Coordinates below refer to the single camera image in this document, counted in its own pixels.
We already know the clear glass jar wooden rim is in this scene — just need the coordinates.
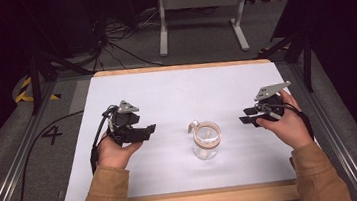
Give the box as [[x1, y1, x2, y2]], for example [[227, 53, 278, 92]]
[[186, 116, 225, 163]]

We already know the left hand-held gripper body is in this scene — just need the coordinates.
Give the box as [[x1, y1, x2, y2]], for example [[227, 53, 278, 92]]
[[100, 97, 146, 148]]

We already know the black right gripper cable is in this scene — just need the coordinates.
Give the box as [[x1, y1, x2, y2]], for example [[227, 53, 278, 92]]
[[256, 98, 316, 147]]

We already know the black tripod stand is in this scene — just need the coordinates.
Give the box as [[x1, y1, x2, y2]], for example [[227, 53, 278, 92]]
[[253, 24, 318, 99], [24, 43, 99, 117]]

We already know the person's left hand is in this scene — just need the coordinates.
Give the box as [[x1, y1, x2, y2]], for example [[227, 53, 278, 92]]
[[94, 130, 146, 173]]

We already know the long black floor cable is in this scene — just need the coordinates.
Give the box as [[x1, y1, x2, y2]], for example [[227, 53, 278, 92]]
[[4, 109, 95, 201]]

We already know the person's right hand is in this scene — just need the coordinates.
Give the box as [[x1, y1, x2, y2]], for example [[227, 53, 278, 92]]
[[252, 86, 315, 154]]

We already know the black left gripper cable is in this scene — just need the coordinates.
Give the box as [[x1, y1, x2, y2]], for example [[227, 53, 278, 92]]
[[85, 114, 116, 176]]

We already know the yellow black floor tape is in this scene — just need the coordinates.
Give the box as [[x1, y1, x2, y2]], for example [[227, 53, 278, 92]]
[[12, 73, 63, 105]]

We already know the tangle of black floor cables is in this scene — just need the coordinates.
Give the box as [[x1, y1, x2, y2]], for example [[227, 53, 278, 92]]
[[88, 8, 168, 75]]

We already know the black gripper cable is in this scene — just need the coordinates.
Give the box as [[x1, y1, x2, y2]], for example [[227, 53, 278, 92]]
[[85, 114, 116, 176], [256, 98, 316, 147]]

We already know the white table sheet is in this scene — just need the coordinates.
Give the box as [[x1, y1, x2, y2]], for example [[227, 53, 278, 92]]
[[51, 56, 299, 201]]

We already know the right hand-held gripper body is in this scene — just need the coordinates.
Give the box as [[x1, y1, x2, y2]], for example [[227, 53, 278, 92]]
[[252, 80, 296, 123]]

